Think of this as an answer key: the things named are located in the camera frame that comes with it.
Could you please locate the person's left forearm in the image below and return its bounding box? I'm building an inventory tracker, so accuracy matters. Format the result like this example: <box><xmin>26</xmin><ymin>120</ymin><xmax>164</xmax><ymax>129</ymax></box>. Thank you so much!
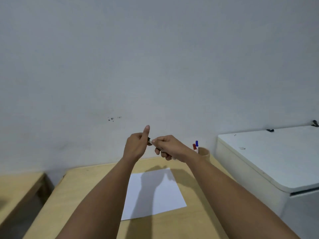
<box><xmin>55</xmin><ymin>157</ymin><xmax>153</xmax><ymax>239</ymax></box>

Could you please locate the white paper sheet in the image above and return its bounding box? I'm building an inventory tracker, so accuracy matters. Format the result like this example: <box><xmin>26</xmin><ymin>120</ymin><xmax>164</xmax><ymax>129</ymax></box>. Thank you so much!
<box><xmin>121</xmin><ymin>168</ymin><xmax>187</xmax><ymax>221</ymax></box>

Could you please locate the person's right hand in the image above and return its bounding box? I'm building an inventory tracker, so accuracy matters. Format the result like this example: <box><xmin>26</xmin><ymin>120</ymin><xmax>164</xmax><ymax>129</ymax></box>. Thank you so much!
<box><xmin>151</xmin><ymin>135</ymin><xmax>200</xmax><ymax>163</ymax></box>

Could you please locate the person's left hand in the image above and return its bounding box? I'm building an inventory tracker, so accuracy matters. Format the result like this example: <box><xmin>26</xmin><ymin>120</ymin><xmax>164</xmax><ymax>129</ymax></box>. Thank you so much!
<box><xmin>122</xmin><ymin>125</ymin><xmax>151</xmax><ymax>164</ymax></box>

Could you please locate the person's right forearm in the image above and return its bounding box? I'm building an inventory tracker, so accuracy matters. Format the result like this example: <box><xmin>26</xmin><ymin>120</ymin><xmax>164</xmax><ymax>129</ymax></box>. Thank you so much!
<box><xmin>186</xmin><ymin>153</ymin><xmax>301</xmax><ymax>239</ymax></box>

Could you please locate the round wooden pen holder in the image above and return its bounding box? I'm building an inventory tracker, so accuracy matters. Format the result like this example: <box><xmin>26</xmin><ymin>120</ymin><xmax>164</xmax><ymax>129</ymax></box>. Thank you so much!
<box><xmin>198</xmin><ymin>147</ymin><xmax>210</xmax><ymax>163</ymax></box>

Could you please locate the light wooden side table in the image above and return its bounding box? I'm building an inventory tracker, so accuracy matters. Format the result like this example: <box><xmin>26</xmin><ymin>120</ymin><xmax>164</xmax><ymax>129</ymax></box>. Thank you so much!
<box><xmin>0</xmin><ymin>172</ymin><xmax>54</xmax><ymax>227</ymax></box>

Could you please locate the white chest freezer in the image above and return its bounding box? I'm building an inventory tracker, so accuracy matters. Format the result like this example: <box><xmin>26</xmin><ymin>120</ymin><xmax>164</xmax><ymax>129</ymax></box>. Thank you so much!
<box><xmin>215</xmin><ymin>125</ymin><xmax>319</xmax><ymax>239</ymax></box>

